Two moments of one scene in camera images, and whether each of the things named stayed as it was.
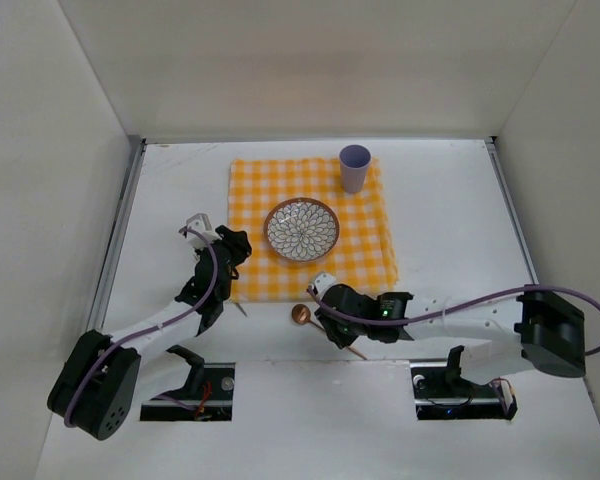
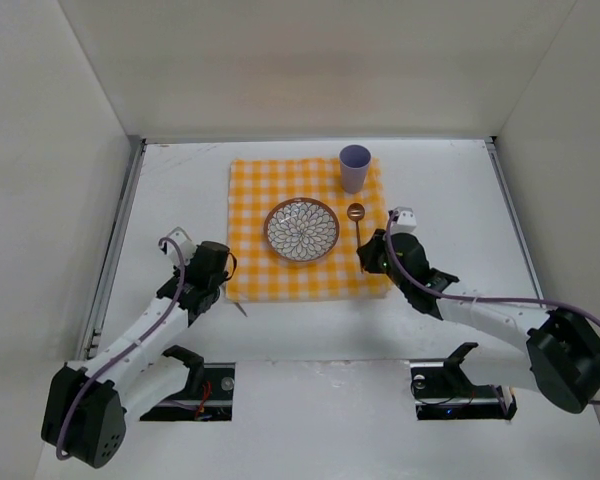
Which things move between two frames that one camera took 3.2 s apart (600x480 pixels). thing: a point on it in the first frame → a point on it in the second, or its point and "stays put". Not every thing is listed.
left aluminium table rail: [121, 213] stays put
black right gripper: [337, 331] → [371, 253]
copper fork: [240, 308] stays put
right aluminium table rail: [495, 149] stays put
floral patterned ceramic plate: [301, 229] stays put
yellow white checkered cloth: [363, 254] stays put
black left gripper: [232, 245] → [200, 298]
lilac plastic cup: [354, 164] stays put
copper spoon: [301, 314] → [356, 212]
